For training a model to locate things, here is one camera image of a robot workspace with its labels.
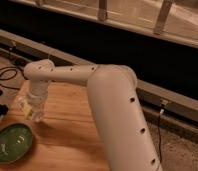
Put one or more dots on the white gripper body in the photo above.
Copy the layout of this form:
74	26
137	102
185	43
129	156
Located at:
37	91

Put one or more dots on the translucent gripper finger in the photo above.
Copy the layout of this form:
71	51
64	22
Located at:
28	111
40	111

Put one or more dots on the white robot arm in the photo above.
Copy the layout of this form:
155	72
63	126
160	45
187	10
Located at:
114	104

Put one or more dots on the green ceramic bowl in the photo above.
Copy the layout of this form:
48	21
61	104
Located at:
15	141

